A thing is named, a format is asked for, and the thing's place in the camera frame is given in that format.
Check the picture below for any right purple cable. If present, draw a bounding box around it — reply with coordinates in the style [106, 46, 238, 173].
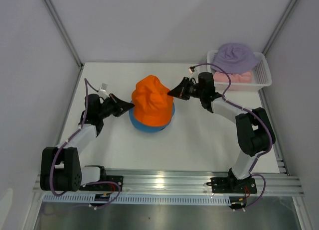
[190, 63, 274, 212]

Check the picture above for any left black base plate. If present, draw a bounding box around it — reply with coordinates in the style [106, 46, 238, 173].
[97, 175, 124, 192]

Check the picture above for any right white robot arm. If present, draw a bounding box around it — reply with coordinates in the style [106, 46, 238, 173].
[168, 72, 276, 194]

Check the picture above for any white slotted cable duct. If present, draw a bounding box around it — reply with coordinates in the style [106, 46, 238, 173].
[43, 193, 231, 206]

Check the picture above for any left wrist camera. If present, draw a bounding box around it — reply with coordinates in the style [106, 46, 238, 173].
[98, 83, 109, 99]

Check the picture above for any pink bucket hat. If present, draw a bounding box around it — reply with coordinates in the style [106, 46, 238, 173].
[213, 70, 252, 83]

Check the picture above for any purple bucket hat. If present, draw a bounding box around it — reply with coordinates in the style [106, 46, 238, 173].
[213, 43, 260, 74]

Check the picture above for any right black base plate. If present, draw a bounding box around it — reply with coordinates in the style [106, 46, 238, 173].
[206, 177, 257, 194]

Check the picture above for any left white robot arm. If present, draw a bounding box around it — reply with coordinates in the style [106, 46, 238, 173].
[40, 94, 134, 196]

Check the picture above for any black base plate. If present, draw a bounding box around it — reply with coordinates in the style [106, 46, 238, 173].
[206, 177, 257, 194]
[97, 175, 124, 192]

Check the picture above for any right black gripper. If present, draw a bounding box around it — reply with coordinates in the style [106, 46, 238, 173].
[167, 77, 204, 101]

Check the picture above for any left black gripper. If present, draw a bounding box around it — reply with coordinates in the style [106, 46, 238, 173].
[98, 94, 134, 119]

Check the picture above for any orange bucket hat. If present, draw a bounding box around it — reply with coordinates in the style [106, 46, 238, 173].
[132, 75, 173, 127]

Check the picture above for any aluminium mounting rail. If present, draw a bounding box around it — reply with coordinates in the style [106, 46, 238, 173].
[32, 150, 305, 197]

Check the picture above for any blue bucket hat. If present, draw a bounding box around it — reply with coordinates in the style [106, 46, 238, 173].
[129, 100, 175, 133]

